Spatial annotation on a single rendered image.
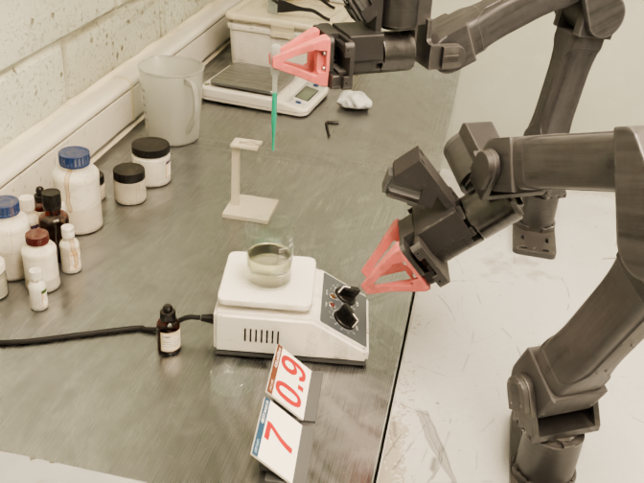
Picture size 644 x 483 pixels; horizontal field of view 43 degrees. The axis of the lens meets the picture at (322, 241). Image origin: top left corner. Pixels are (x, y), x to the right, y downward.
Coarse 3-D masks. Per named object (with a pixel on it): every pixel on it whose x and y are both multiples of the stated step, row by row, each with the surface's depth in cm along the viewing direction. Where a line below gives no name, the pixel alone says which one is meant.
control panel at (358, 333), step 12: (324, 276) 111; (324, 288) 108; (324, 300) 106; (336, 300) 108; (360, 300) 112; (324, 312) 104; (360, 312) 109; (336, 324) 103; (360, 324) 107; (348, 336) 103; (360, 336) 105
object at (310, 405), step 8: (312, 376) 102; (320, 376) 102; (312, 384) 100; (320, 384) 101; (304, 392) 99; (312, 392) 99; (280, 400) 94; (304, 400) 98; (312, 400) 98; (288, 408) 94; (304, 408) 96; (312, 408) 97; (296, 416) 95; (304, 416) 95; (312, 416) 96
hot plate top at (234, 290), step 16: (240, 256) 110; (224, 272) 106; (240, 272) 106; (304, 272) 107; (224, 288) 103; (240, 288) 103; (256, 288) 103; (288, 288) 104; (304, 288) 104; (224, 304) 101; (240, 304) 101; (256, 304) 101; (272, 304) 101; (288, 304) 101; (304, 304) 101
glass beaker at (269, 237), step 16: (256, 224) 104; (272, 224) 104; (288, 224) 103; (256, 240) 99; (272, 240) 99; (288, 240) 100; (256, 256) 100; (272, 256) 100; (288, 256) 102; (256, 272) 102; (272, 272) 101; (288, 272) 103; (272, 288) 102
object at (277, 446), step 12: (276, 408) 92; (276, 420) 91; (288, 420) 93; (264, 432) 88; (276, 432) 90; (288, 432) 91; (264, 444) 87; (276, 444) 88; (288, 444) 90; (264, 456) 86; (276, 456) 87; (288, 456) 89; (276, 468) 86; (288, 468) 87
